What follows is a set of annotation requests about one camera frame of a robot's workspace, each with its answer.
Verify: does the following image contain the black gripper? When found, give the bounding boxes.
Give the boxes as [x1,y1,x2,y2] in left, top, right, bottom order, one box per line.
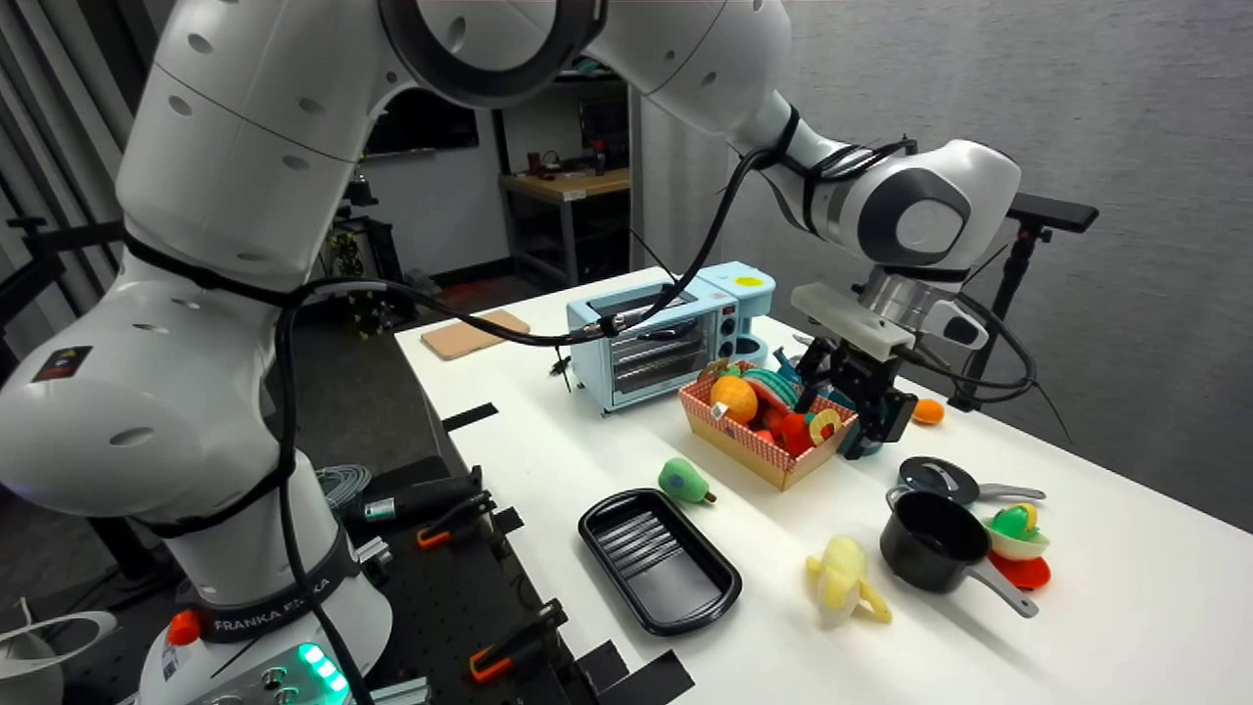
[796,339,921,463]

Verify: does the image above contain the yellow banana plush toy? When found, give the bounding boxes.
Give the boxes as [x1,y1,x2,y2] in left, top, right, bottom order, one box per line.
[803,532,897,632]

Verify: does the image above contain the red tomato plush toy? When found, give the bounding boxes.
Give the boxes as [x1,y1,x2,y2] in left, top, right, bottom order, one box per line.
[766,407,813,463]

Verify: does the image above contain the teal toy kettle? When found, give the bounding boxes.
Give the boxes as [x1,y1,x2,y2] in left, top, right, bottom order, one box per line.
[772,334,818,382]

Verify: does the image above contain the green watermelon slice plush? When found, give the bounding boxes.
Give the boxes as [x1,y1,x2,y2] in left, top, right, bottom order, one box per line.
[745,364,803,410]

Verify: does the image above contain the green pear plush toy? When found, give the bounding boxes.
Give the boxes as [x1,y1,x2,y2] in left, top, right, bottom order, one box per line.
[655,455,721,510]

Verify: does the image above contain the corn toy in white cup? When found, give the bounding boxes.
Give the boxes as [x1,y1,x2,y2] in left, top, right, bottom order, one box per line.
[984,501,1054,562]

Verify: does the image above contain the blue toy toaster oven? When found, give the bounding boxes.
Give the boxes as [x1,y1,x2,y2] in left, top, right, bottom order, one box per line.
[563,270,745,419]

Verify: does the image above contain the red toy plate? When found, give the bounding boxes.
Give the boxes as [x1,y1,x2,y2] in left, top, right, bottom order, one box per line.
[986,545,1057,594]

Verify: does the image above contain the black ribbed tray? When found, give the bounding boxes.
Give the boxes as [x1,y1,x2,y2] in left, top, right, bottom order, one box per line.
[576,485,746,639]

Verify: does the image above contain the wooden workbench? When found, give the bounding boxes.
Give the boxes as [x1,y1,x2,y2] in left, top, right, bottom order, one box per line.
[502,167,638,290]

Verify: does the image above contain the black shelf rack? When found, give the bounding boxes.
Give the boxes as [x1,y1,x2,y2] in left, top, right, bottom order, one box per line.
[484,71,645,290]

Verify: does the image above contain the black handheld tool teal band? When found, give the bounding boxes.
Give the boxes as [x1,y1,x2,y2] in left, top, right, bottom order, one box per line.
[341,471,484,532]

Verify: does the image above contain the black base platform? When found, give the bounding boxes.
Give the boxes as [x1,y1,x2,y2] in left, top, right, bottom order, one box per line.
[356,447,702,705]

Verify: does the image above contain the wrist mounted camera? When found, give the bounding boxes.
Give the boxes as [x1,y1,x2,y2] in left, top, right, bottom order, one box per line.
[785,276,989,368]

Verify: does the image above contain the black pot grey handle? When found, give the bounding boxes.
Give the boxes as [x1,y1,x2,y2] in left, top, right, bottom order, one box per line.
[875,489,1046,624]

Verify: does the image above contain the black camera stand pole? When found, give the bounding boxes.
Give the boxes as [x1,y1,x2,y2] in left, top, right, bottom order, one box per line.
[946,218,1050,414]

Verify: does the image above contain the black camera bar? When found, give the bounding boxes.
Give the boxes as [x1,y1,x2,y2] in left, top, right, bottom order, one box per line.
[1008,192,1104,240]

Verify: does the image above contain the black table bracket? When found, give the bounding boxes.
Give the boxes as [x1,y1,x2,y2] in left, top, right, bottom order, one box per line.
[439,398,505,434]

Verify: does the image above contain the black clamp orange handle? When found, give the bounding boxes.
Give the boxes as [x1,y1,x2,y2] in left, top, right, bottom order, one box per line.
[412,485,525,556]
[464,599,570,690]

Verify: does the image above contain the black wall monitor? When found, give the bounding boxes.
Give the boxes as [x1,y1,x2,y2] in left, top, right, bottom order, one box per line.
[358,85,480,155]

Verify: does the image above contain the black tripod camera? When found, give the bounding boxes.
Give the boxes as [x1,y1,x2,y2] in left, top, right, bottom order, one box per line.
[307,181,396,337]

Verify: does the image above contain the white ring shaped fixture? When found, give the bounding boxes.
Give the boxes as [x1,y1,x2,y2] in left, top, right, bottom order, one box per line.
[0,608,121,705]

